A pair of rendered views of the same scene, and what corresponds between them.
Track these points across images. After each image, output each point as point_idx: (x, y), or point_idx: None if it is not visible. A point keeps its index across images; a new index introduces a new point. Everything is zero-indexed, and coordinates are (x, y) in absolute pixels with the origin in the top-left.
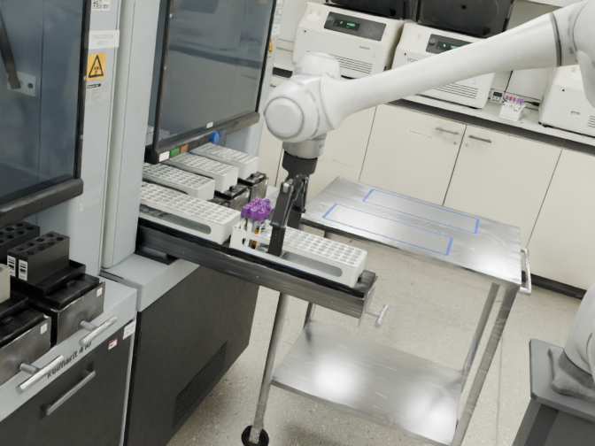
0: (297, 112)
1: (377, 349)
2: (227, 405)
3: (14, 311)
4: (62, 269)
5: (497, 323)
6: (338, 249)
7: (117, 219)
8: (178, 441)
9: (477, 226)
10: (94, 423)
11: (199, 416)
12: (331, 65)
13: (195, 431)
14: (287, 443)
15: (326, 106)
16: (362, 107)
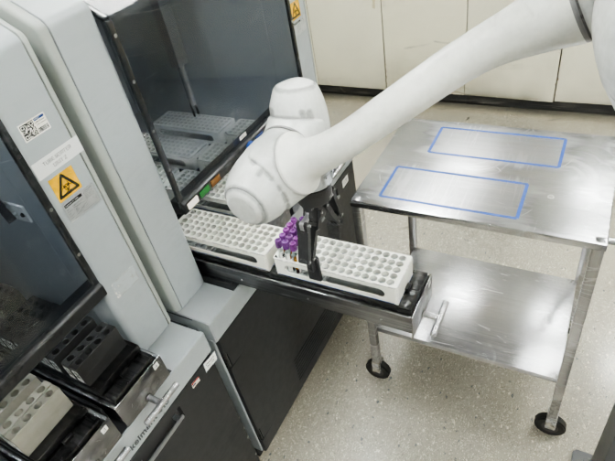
0: (253, 204)
1: (482, 270)
2: (355, 332)
3: (74, 424)
4: (121, 351)
5: (585, 283)
6: (381, 259)
7: (167, 274)
8: (315, 375)
9: (563, 154)
10: (206, 436)
11: (331, 348)
12: (304, 98)
13: (329, 363)
14: (409, 364)
15: (287, 182)
16: (331, 168)
